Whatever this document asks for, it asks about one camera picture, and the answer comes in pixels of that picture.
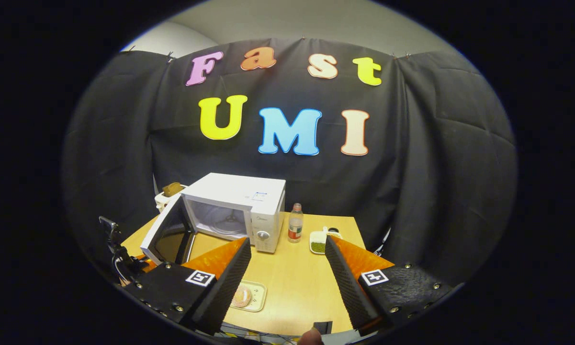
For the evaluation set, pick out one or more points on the white microwave oven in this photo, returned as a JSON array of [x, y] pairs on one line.
[[239, 191]]

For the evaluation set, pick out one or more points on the black backdrop cloth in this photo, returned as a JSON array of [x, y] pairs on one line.
[[411, 167]]

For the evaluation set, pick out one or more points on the white divided seasoning dish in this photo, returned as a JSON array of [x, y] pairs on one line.
[[318, 242]]

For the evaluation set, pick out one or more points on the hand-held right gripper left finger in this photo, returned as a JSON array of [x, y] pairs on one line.
[[225, 292]]

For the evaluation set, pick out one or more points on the white toaster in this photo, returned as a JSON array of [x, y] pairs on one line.
[[160, 199]]

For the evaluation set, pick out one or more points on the brown bread slice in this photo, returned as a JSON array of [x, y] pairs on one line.
[[172, 189]]

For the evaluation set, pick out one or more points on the orange sugared doughnut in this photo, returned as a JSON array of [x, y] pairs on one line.
[[243, 297]]

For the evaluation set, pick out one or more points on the clear bottle red label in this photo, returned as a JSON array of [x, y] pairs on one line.
[[295, 230]]

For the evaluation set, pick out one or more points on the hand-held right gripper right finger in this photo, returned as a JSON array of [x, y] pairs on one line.
[[349, 292]]

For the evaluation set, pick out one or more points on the pale rectangular tray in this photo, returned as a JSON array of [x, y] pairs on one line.
[[258, 294]]

